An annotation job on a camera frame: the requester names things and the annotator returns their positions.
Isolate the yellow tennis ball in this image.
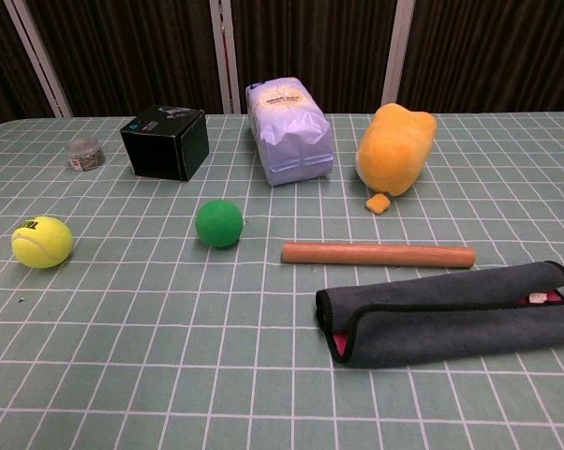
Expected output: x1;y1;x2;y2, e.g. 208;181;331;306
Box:
10;215;74;270

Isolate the green foam ball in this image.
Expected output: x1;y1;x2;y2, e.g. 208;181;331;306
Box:
194;199;245;249

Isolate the black cardboard box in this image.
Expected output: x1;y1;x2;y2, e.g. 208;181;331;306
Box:
119;104;211;183

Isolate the lavender paper bag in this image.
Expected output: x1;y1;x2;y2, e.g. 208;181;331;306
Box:
245;76;335;188

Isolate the wooden rolling pin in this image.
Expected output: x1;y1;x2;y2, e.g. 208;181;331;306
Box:
281;241;477;269

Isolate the yellow plush toy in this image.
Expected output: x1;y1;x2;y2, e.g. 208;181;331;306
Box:
355;102;438;216

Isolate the green grid tablecloth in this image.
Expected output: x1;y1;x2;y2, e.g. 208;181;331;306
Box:
0;111;564;450

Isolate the rolled grey towel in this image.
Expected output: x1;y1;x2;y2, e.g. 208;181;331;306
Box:
315;260;564;369

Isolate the small clear jar of clips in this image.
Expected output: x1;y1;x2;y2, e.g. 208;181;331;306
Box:
65;137;106;173

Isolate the dark brown pleated curtain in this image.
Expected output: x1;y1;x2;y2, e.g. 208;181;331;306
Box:
0;0;564;131

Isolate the white partition post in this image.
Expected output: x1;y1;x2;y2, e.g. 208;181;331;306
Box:
382;0;417;114
208;0;243;115
4;0;73;118

